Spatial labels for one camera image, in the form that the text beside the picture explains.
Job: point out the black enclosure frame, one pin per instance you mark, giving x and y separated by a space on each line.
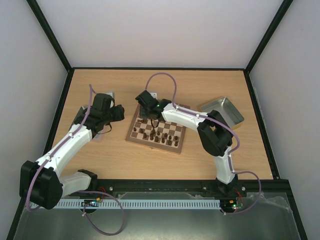
277 184

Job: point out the dark placed piece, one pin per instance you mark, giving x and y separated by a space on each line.
169 140
176 141

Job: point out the slotted white cable duct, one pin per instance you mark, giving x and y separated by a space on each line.
141 204

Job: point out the metal tin lid left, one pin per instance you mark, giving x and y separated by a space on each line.
98 138

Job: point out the metal tin tray right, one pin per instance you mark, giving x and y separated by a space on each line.
227 109

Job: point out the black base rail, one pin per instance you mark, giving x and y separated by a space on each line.
204 188

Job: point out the dark placed piece far right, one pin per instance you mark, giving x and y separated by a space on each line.
176 141

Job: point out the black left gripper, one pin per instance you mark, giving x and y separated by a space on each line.
120 111

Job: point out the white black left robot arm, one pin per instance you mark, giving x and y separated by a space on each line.
41 182

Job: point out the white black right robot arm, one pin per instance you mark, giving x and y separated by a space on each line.
214 133

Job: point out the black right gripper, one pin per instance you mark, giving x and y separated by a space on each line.
152 116

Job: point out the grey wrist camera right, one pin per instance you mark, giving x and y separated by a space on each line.
154 95

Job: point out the wooden chess board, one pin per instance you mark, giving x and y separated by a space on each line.
163 135

